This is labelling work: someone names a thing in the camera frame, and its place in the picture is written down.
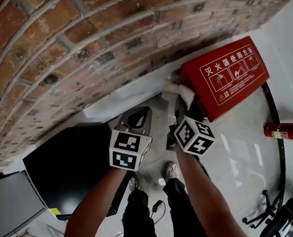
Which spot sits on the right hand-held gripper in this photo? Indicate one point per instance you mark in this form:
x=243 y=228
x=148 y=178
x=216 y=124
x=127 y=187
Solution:
x=194 y=137

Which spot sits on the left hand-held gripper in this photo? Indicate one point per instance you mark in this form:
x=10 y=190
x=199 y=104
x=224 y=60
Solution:
x=126 y=149

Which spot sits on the white cloth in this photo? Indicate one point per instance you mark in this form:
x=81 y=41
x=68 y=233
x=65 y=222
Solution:
x=183 y=94

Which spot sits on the red fire extinguisher box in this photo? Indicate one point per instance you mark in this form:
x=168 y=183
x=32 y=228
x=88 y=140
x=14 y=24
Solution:
x=225 y=78

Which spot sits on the person's left forearm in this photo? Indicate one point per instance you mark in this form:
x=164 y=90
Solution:
x=94 y=204

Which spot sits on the person's right forearm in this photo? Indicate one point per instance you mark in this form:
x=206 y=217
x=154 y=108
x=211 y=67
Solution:
x=205 y=196

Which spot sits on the black box cabinet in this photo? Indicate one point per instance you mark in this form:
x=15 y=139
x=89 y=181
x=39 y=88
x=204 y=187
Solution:
x=70 y=162

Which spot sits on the red fire extinguisher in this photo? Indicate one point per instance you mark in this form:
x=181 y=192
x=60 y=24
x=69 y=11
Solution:
x=282 y=131

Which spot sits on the person's right shoe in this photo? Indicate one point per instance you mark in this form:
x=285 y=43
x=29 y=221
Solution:
x=172 y=171

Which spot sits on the person's shoe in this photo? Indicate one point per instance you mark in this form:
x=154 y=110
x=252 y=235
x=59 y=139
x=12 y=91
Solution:
x=133 y=184
x=172 y=171

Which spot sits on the person's left shoe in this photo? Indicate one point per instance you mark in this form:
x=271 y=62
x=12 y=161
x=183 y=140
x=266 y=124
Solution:
x=133 y=184

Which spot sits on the black power adapter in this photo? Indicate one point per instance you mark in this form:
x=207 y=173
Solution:
x=157 y=205

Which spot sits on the person's black trousers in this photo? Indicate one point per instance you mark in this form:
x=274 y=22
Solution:
x=139 y=216

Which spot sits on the black office chair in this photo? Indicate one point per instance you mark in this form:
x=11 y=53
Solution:
x=292 y=211

